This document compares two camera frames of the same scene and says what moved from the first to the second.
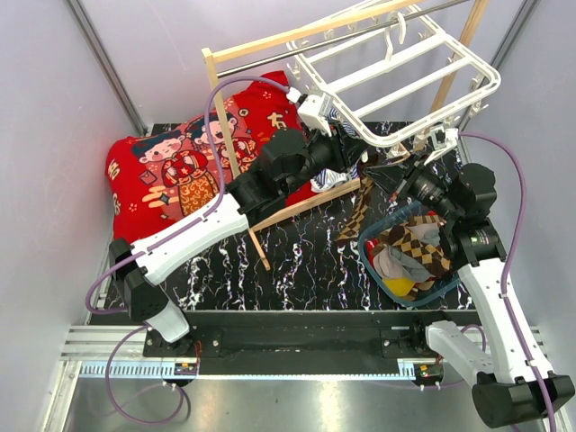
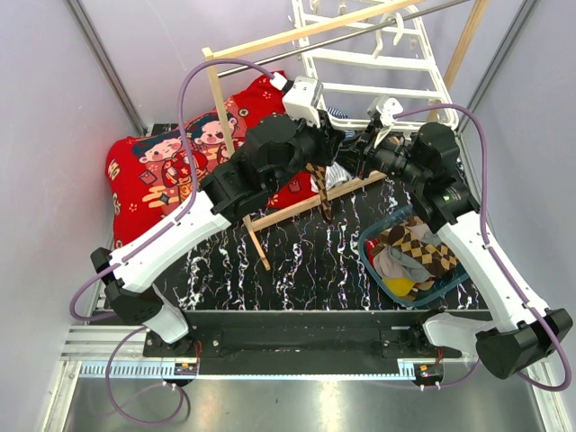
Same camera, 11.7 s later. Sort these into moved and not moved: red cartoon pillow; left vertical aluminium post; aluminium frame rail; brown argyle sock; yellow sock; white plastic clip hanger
Moved: brown argyle sock; white plastic clip hanger
Not moved: left vertical aluminium post; yellow sock; aluminium frame rail; red cartoon pillow
